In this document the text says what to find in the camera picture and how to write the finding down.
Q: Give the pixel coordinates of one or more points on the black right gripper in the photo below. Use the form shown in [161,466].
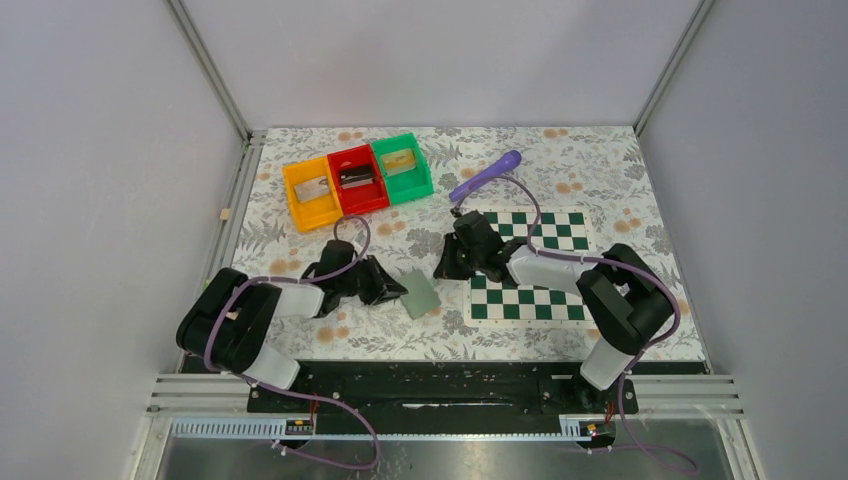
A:
[447,268]

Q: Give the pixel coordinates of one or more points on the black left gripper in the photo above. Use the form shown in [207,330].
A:
[387,288]

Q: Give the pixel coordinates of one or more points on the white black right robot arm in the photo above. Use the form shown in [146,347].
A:
[626,300]

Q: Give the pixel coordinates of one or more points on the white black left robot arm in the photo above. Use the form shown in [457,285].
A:
[228,324]

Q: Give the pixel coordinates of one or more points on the gold card stack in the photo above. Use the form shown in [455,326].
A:
[398,162]

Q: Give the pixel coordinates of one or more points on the silver card stack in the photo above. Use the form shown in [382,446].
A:
[312,189]

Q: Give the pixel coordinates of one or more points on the green white chessboard mat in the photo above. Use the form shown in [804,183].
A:
[492,305]

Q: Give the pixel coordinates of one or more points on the green plastic bin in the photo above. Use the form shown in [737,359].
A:
[409,186]

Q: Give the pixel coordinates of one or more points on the red plastic bin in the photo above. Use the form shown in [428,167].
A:
[362,199]

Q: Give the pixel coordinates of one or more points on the purple plastic tube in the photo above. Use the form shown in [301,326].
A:
[508,162]

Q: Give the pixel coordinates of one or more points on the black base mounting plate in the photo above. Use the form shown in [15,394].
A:
[463,398]

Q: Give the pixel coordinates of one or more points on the yellow plastic bin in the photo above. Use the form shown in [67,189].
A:
[319,213]

